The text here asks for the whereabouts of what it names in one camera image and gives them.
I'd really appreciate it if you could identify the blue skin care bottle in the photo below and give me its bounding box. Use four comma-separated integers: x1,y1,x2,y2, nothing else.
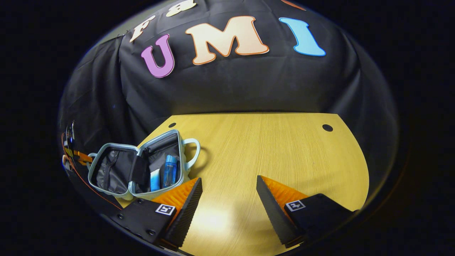
163,155,177,188

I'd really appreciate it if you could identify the light blue suitcase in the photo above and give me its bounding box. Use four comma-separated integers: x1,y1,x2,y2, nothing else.
87,129,201,200

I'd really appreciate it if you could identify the blue skin care sachet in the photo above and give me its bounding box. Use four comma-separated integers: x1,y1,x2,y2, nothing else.
150,169,161,192

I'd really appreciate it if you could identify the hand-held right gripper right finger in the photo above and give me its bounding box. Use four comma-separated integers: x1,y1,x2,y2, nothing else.
256,175,356,249

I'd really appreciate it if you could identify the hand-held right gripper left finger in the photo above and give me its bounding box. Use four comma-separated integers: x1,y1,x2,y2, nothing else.
110,177,203,249

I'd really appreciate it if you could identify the thin orange cable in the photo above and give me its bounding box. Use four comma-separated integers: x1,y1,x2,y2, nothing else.
62,133,122,210

